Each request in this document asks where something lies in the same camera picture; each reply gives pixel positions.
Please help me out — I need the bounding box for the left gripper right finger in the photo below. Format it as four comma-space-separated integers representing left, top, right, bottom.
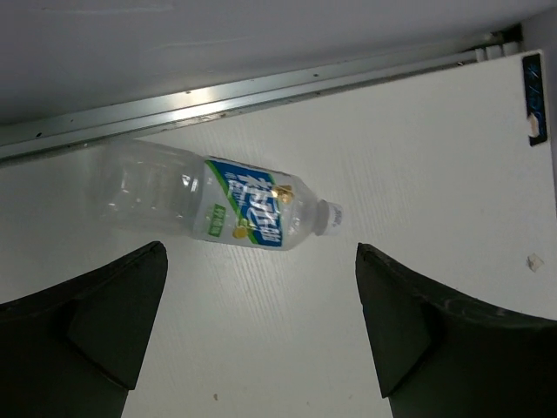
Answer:
355, 244, 556, 417

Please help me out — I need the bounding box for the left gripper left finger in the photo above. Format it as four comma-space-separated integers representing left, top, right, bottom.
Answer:
1, 241, 168, 417

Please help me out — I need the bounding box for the small white debris scrap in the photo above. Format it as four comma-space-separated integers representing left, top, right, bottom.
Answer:
526, 253, 544, 273

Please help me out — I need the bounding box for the left blue corner sticker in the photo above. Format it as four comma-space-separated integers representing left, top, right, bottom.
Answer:
522, 51, 549, 147

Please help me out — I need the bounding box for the aluminium left side rail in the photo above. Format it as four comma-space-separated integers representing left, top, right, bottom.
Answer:
1, 26, 523, 165

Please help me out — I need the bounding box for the bottle with green-blue label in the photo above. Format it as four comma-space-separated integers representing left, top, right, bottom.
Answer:
91, 139, 343, 251

